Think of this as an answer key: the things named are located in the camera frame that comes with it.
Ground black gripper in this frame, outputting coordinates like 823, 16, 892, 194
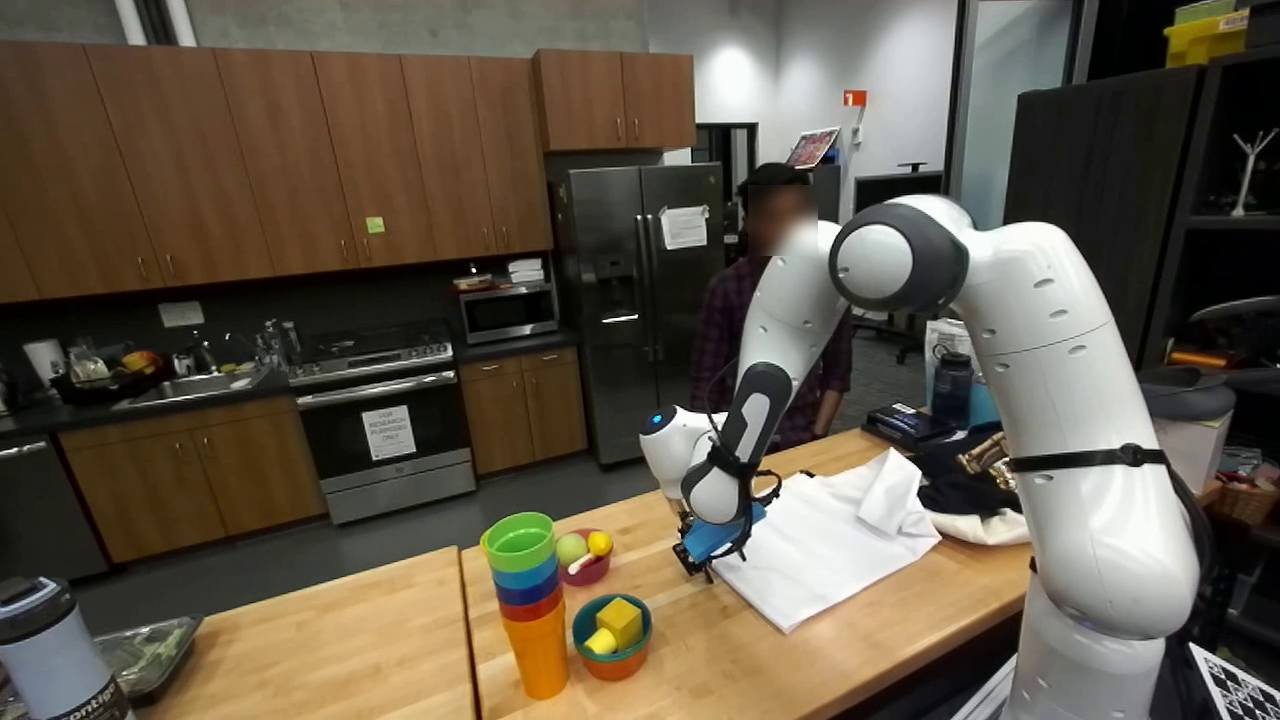
669, 528, 732, 590

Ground white cloth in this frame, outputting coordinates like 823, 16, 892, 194
711, 447, 944, 636

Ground yellow toy block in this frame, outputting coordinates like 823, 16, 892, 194
591, 595, 649, 647

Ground small red fruit bowl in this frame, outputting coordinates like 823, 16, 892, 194
555, 528, 620, 594

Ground teal and orange bowl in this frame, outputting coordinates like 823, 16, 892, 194
570, 594, 655, 690

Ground stack of colourful cups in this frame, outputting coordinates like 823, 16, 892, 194
475, 508, 578, 704

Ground person in plaid shirt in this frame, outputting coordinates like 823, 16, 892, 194
684, 159, 858, 453

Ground narrow wooden base cabinet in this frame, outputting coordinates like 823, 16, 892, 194
456, 349, 591, 480

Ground black box with label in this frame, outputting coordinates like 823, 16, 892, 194
861, 400, 939, 453

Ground stainless steel refrigerator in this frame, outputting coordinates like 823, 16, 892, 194
543, 156, 732, 474

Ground black fabric bag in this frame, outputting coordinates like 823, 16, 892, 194
914, 424, 1031, 526

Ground cream fabric bag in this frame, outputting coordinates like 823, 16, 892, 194
925, 502, 1042, 551

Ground dark water bottle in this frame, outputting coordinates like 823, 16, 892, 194
928, 349, 979, 440

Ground silver microwave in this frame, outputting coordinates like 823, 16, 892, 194
456, 280, 566, 354

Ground blue plastic container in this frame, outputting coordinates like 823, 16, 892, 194
963, 376, 1004, 431

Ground paper sheet on refrigerator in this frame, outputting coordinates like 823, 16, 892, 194
655, 203, 711, 257

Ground stainless steel oven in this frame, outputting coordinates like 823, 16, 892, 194
290, 341, 482, 528

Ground paper sheet on oven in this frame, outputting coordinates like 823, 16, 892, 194
356, 400, 421, 468

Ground open laptop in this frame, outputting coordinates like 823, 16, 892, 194
784, 124, 846, 178

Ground chrome sink faucet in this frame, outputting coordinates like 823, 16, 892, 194
256, 316, 305, 371

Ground white bin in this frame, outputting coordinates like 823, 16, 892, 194
1156, 376, 1240, 494

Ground wide wooden base cabinet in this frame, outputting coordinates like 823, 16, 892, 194
58, 392, 329, 570

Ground grey tray with greens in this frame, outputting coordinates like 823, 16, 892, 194
94, 613, 203, 707

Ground dark bowl with fruit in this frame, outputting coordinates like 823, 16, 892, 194
106, 343, 168, 392

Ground black shelf unit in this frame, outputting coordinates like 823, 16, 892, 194
1010, 50, 1280, 403

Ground grey white blender jar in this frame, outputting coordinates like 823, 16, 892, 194
0, 573, 131, 720

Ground dark dishwasher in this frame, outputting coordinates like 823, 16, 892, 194
0, 435, 112, 590

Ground yellow storage box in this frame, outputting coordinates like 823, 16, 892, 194
1161, 3, 1256, 74

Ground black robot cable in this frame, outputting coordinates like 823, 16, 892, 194
998, 440, 1223, 671

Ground small wooden wall cabinet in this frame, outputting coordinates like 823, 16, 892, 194
532, 50, 699, 156

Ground long wooden wall cabinets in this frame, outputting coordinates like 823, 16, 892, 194
0, 35, 555, 310

